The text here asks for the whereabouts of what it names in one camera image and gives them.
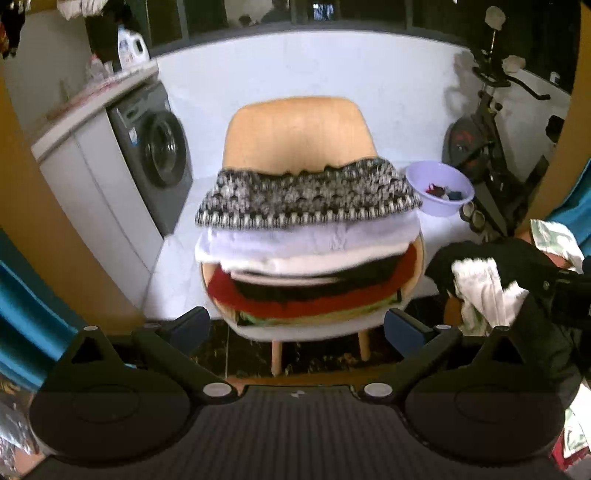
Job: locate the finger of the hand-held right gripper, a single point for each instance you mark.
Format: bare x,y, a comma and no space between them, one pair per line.
545,286

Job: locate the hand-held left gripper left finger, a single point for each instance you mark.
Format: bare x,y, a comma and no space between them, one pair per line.
191,330

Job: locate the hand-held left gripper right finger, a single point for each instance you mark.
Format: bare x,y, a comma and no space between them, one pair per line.
404,330

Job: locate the white garment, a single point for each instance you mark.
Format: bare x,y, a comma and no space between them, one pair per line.
480,290
277,242
87,7

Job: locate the black garment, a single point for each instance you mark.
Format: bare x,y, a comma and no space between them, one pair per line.
369,272
489,251

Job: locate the black white patterned sweater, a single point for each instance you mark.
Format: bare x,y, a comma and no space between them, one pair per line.
304,198

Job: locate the green white cloth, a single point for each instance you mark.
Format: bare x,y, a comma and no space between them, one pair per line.
554,240

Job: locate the red folded garment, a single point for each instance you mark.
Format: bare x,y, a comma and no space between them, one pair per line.
221,288

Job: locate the black folded garment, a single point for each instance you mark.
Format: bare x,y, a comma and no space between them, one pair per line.
369,272

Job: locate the teal curtain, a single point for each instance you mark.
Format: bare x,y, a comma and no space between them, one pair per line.
23,314
577,198

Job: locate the cream folded garment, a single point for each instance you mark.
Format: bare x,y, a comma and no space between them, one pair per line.
295,267

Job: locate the white folded garment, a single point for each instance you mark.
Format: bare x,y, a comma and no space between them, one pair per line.
277,242

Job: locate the purple plastic basin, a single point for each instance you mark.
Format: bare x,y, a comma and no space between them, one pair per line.
434,206

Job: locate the colourful small pegs pile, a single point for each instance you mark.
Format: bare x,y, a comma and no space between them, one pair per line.
445,191

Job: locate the black exercise bike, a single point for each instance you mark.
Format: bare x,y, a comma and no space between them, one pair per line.
489,138

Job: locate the white cabinet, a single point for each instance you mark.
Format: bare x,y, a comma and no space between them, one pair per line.
92,194

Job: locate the grey washing machine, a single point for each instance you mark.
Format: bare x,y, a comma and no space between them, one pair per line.
157,147

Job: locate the shiny crumpled plastic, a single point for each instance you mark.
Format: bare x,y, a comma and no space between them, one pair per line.
16,424

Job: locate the wooden chair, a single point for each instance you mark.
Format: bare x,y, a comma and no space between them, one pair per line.
295,134

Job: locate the white detergent bottle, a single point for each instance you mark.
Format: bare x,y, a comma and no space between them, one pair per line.
132,48

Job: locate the balcony window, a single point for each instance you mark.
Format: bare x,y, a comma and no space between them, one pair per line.
207,18

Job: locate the hanging white garment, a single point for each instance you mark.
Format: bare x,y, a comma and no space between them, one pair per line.
87,7

